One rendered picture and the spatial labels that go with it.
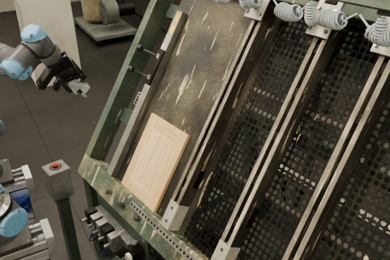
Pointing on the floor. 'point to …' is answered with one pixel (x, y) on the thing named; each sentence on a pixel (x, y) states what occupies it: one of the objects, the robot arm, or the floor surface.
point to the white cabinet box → (45, 7)
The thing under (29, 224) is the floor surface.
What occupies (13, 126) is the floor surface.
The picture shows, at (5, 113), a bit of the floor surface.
